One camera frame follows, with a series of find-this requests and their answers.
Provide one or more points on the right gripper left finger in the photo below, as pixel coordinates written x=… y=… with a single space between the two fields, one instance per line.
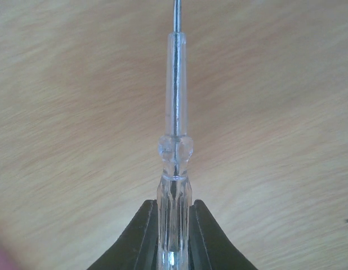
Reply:
x=136 y=247

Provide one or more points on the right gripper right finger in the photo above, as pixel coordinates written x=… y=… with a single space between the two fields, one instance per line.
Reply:
x=209 y=247

